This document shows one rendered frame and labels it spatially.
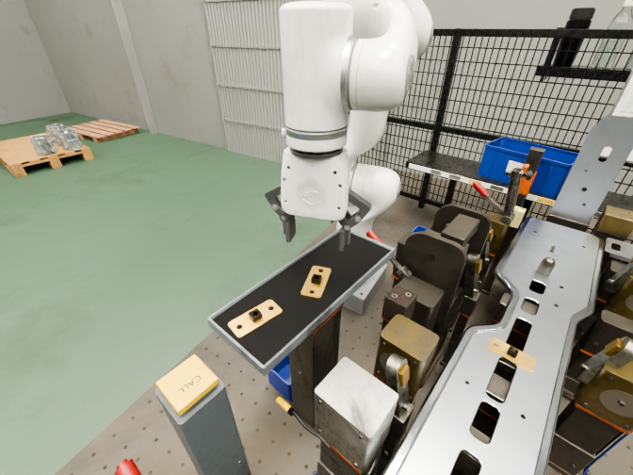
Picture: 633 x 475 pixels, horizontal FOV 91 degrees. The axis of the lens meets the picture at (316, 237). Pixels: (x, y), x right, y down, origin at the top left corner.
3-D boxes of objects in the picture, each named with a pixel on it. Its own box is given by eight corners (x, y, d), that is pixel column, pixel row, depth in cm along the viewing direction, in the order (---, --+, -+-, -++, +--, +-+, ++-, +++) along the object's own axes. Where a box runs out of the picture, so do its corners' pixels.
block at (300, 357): (313, 434, 79) (312, 311, 53) (290, 413, 83) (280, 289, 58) (337, 403, 85) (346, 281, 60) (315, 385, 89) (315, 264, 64)
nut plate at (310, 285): (320, 300, 54) (320, 294, 53) (300, 295, 55) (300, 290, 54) (332, 270, 61) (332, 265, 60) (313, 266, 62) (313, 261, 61)
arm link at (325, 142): (272, 130, 40) (274, 153, 41) (340, 135, 38) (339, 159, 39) (294, 115, 46) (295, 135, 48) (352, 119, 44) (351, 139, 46)
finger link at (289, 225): (268, 205, 49) (272, 240, 53) (287, 208, 49) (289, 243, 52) (276, 197, 52) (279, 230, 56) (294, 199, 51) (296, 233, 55)
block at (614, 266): (609, 355, 98) (667, 289, 82) (565, 335, 104) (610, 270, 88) (611, 340, 102) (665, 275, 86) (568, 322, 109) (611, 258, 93)
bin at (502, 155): (555, 199, 114) (571, 165, 107) (475, 173, 134) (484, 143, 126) (570, 187, 123) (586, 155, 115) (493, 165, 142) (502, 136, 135)
